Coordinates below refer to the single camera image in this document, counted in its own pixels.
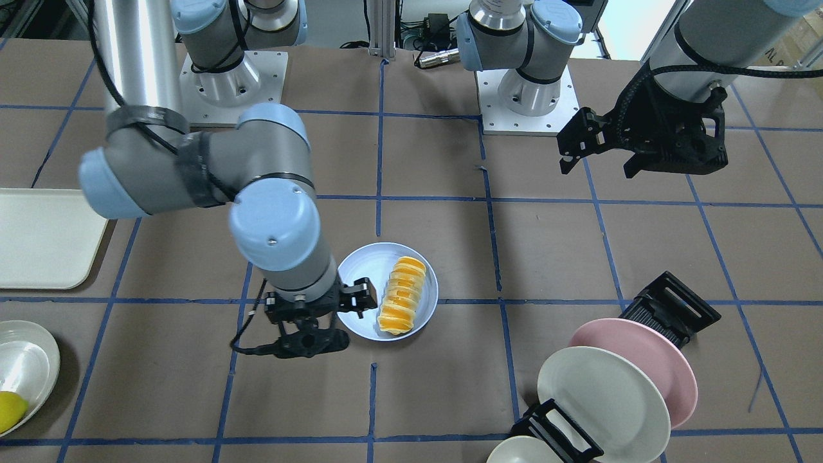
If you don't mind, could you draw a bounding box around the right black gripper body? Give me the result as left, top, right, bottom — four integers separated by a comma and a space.
264, 282, 350, 358

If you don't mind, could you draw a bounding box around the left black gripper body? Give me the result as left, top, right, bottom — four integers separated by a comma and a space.
610, 64, 728, 179

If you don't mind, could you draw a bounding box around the blue plate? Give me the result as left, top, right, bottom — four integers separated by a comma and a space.
339, 242, 439, 341

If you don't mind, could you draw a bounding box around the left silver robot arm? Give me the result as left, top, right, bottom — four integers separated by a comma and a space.
455, 1, 821, 178

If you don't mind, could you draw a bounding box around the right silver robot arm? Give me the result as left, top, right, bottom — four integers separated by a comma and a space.
78, 1, 378, 359

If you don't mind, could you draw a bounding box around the pink plate in rack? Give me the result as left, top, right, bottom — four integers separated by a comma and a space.
568, 318, 698, 429

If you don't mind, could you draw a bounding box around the cream plate in rack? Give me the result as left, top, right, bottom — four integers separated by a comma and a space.
537, 346, 671, 462

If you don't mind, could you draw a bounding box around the cream round plate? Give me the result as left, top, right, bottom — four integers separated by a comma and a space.
1, 320, 61, 437

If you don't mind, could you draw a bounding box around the silver cylindrical tool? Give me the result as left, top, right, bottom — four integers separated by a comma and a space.
415, 49, 460, 69

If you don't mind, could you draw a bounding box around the black dish rack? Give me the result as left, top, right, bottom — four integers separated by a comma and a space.
508, 271, 721, 462

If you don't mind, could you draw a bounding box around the cream bowl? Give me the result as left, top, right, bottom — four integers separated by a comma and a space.
485, 436, 559, 463

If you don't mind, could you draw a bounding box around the white rectangular tray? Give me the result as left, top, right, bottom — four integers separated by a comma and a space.
1, 188, 108, 290

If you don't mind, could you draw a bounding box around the yellow lemon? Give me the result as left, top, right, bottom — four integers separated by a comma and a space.
1, 392, 28, 434

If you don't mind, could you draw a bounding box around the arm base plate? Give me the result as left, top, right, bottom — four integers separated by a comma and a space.
179, 51, 289, 128
475, 68, 580, 136

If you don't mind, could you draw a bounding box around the aluminium frame post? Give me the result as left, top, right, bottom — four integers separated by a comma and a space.
366, 0, 399, 62

